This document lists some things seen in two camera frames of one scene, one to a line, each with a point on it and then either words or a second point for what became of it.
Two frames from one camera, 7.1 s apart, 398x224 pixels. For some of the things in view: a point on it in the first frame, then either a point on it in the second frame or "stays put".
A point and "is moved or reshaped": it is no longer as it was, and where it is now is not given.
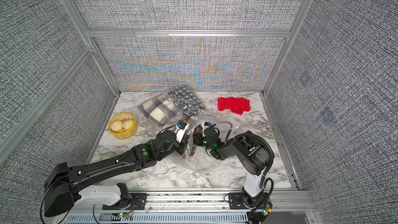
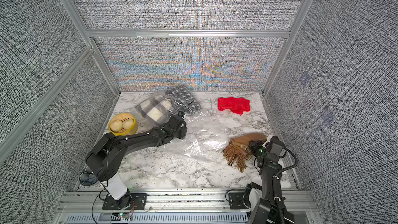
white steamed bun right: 127,124 stays put
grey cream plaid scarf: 160,110 stays put
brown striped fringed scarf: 198,129 is moved or reshaped
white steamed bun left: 116,125 stays put
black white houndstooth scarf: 185,99 stays put
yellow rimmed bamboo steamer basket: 123,126 stays put
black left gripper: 183,143 → 184,130
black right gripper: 197,140 → 253,147
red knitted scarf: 236,105 stays put
